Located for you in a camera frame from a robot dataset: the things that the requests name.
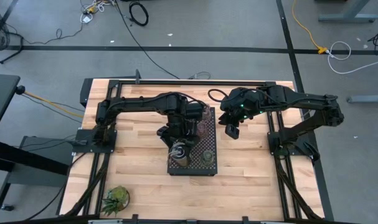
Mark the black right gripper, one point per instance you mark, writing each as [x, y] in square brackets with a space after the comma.
[238, 102]

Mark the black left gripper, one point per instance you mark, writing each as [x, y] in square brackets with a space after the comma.
[182, 133]

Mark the metal tin candle with lid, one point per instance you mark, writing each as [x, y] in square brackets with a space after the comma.
[180, 155]

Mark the green glass candle holder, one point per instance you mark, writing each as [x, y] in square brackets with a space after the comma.
[208, 158]

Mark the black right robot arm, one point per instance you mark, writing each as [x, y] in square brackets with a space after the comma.
[300, 99]

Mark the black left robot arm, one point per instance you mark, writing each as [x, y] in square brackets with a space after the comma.
[135, 104]

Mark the black perforated metal shelf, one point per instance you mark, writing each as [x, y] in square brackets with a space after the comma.
[195, 172]

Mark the green artificial succulent plant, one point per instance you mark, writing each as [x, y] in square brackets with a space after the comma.
[117, 196]

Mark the white power adapter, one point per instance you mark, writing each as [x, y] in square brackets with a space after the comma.
[86, 19]

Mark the black round knob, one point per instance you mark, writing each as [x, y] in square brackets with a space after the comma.
[20, 90]

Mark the black desk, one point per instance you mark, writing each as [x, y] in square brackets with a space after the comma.
[2, 99]

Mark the black aluminium rig frame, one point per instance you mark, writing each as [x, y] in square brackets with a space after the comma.
[191, 83]

